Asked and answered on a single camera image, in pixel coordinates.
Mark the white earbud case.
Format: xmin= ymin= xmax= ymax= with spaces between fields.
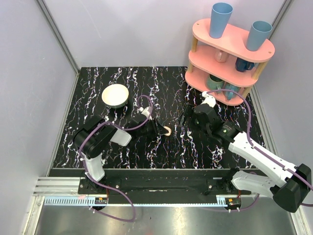
xmin=164 ymin=126 xmax=171 ymax=136

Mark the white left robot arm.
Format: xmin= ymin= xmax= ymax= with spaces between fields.
xmin=73 ymin=114 xmax=171 ymax=194

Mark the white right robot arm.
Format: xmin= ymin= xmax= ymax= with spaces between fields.
xmin=179 ymin=103 xmax=312 ymax=212

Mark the light blue mug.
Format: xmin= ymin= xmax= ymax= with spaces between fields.
xmin=224 ymin=83 xmax=241 ymax=100

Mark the green ceramic mug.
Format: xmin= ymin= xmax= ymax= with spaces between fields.
xmin=206 ymin=74 xmax=224 ymax=94

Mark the cream and green bowl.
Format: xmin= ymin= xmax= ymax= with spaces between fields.
xmin=101 ymin=84 xmax=129 ymax=109

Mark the pink three-tier shelf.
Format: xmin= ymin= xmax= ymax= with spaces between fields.
xmin=185 ymin=19 xmax=275 ymax=97

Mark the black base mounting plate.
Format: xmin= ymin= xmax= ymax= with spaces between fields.
xmin=78 ymin=168 xmax=252 ymax=196

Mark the pink mug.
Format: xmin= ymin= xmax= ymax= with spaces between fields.
xmin=214 ymin=49 xmax=229 ymax=63

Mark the dark blue mug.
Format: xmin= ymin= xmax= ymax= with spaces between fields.
xmin=235 ymin=58 xmax=255 ymax=72

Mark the right blue plastic cup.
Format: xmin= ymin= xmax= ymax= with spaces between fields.
xmin=246 ymin=21 xmax=272 ymax=51

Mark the blue plastic cup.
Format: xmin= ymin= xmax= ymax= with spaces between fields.
xmin=209 ymin=2 xmax=233 ymax=39
xmin=246 ymin=21 xmax=272 ymax=51

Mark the left blue plastic cup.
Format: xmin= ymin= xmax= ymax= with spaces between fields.
xmin=209 ymin=2 xmax=233 ymax=39

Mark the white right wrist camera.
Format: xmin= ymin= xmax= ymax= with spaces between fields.
xmin=201 ymin=91 xmax=216 ymax=108

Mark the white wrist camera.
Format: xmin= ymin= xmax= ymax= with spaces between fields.
xmin=201 ymin=91 xmax=216 ymax=108
xmin=139 ymin=106 xmax=152 ymax=118

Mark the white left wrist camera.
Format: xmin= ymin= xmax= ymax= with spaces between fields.
xmin=139 ymin=106 xmax=152 ymax=118

